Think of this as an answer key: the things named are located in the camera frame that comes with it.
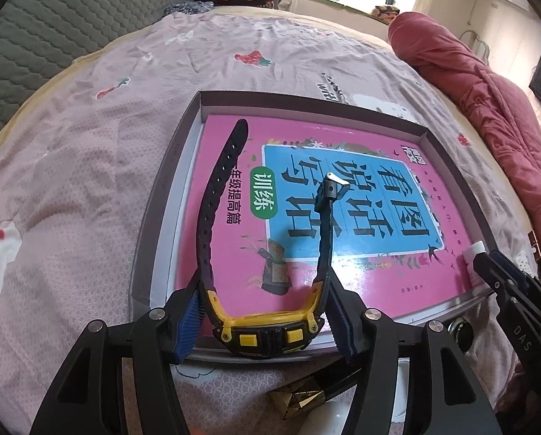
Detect grey quilted headboard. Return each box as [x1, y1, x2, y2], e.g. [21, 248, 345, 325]
[0, 0, 199, 159]

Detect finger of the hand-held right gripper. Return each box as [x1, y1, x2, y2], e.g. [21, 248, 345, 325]
[490, 249, 541, 293]
[473, 250, 513, 302]

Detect red quilted blanket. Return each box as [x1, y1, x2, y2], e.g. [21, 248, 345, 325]
[387, 11, 541, 236]

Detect small white bottle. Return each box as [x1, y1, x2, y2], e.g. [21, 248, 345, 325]
[461, 241, 487, 288]

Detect black and yellow wristwatch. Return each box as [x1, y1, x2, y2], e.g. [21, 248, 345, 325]
[197, 119, 349, 358]

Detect dark patterned cloth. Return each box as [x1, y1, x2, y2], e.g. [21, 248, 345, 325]
[164, 0, 215, 17]

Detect white metal rack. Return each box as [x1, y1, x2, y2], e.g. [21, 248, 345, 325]
[459, 29, 491, 62]

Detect pink and blue book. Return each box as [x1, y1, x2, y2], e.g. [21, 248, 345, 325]
[193, 113, 489, 351]

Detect white earbud case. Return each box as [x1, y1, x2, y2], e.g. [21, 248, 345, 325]
[327, 356, 411, 435]

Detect pink printed bedsheet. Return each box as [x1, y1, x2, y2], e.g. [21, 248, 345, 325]
[0, 4, 541, 435]

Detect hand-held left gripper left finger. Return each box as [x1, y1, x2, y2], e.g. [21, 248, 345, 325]
[29, 281, 204, 435]

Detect grey shallow cardboard box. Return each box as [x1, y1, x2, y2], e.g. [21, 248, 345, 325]
[130, 91, 500, 363]

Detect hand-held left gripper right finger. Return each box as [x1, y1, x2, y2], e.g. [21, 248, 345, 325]
[325, 278, 507, 435]

